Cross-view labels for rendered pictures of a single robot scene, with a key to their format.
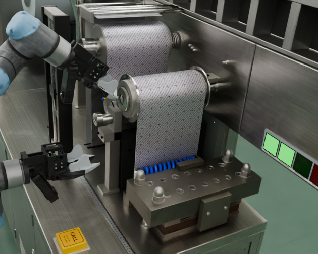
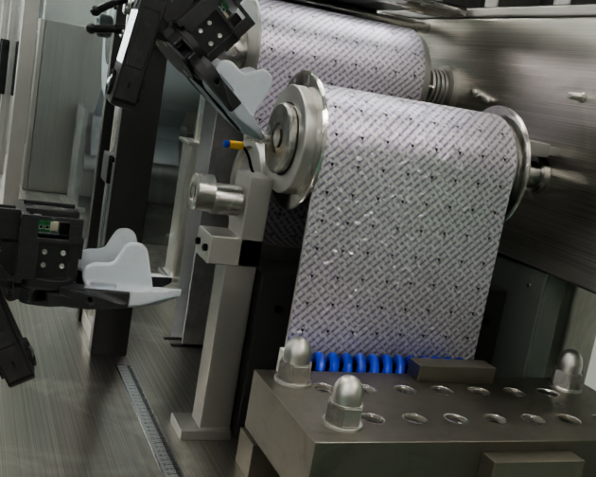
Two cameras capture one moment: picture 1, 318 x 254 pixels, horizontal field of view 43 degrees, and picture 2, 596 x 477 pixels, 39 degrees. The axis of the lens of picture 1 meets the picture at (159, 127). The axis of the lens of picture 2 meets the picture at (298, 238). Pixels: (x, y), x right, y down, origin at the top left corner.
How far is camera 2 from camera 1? 0.50 m
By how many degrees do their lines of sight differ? 19
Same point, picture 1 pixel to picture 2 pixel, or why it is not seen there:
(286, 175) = not seen: outside the picture
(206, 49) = (521, 85)
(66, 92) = (124, 69)
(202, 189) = (487, 427)
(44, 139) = (65, 312)
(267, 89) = not seen: outside the picture
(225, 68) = (576, 116)
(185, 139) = (444, 301)
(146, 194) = (306, 405)
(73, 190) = (98, 415)
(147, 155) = (325, 320)
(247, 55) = not seen: outside the picture
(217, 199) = (536, 462)
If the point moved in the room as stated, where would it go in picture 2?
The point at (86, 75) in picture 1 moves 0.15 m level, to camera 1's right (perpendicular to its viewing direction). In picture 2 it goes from (187, 26) to (339, 51)
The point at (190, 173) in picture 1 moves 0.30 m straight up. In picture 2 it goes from (449, 391) to (513, 99)
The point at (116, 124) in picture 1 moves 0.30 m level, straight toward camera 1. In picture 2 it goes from (251, 216) to (205, 277)
